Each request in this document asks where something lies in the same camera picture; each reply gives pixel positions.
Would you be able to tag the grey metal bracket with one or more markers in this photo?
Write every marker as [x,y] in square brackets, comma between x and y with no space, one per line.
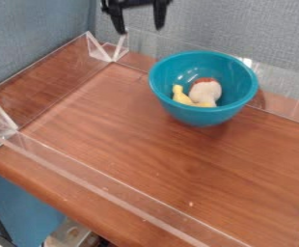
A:
[71,235]

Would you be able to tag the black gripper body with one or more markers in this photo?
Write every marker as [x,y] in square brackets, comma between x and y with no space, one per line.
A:
[124,4]

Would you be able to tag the blue plastic bowl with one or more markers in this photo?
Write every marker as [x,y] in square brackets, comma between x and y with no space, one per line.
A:
[181,68]

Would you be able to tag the yellow toy banana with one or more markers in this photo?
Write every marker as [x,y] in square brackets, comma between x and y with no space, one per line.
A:
[181,98]

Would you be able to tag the white toy mushroom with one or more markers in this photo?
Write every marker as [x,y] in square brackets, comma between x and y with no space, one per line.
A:
[205,91]

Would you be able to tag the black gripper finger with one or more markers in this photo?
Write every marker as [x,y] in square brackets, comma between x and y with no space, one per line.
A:
[159,14]
[117,19]

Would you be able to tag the clear acrylic barrier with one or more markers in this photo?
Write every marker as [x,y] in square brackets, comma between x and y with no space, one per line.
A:
[89,143]

